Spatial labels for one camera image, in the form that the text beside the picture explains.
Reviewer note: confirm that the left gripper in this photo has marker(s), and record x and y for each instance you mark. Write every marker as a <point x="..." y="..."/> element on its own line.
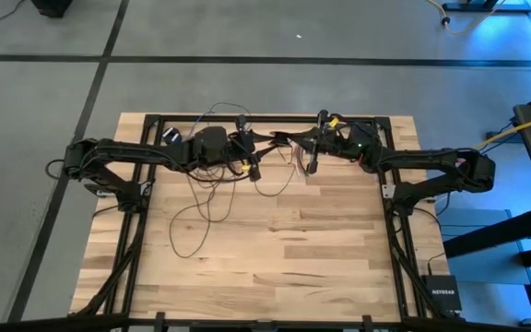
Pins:
<point x="215" y="147"/>

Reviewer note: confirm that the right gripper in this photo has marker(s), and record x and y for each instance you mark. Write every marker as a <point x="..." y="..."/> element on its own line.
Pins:
<point x="353" y="143"/>

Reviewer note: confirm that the black plastic spool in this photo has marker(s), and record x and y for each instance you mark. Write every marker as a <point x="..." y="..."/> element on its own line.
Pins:
<point x="281" y="138"/>

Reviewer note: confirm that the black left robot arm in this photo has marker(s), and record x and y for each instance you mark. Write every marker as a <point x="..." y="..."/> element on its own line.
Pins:
<point x="132" y="152"/>

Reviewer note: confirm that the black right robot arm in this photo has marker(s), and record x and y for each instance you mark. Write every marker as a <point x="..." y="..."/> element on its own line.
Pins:
<point x="431" y="161"/>

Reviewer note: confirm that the black overhead gantry bar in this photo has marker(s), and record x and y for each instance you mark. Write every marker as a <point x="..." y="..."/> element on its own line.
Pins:
<point x="265" y="325"/>

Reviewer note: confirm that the black Netgear box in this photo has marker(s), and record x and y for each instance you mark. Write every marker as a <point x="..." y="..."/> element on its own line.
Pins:
<point x="441" y="292"/>

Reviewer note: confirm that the blue round camera mount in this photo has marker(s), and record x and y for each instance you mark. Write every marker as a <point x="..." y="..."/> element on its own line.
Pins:
<point x="172" y="134"/>

